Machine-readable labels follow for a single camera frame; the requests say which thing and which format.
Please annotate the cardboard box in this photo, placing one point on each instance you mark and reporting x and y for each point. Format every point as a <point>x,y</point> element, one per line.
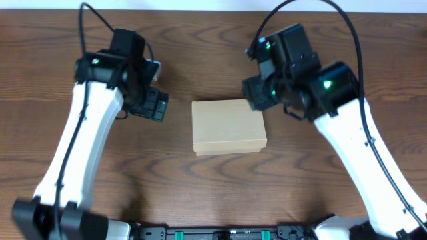
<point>226,127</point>

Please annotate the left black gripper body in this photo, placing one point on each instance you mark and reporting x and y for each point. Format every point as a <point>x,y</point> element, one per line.
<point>153,106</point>

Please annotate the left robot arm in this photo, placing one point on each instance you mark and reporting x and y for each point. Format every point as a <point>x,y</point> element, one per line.
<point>107,82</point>

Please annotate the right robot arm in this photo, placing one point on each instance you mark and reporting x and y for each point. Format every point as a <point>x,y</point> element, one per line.
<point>327,96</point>

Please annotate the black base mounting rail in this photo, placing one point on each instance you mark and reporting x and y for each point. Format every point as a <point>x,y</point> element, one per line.
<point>280,232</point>

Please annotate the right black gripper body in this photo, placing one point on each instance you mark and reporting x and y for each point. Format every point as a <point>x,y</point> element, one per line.
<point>255,94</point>

